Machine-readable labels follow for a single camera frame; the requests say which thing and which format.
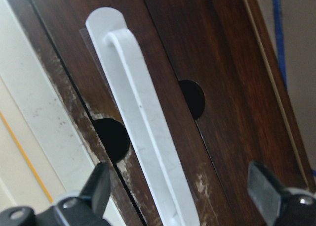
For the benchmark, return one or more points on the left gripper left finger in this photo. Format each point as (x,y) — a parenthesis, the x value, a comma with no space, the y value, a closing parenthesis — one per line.
(86,209)

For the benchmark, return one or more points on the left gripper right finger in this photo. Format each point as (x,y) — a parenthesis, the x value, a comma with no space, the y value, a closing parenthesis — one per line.
(279,205)

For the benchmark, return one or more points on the dark wooden drawer cabinet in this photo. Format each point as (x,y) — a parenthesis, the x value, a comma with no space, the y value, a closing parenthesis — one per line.
(218,84)

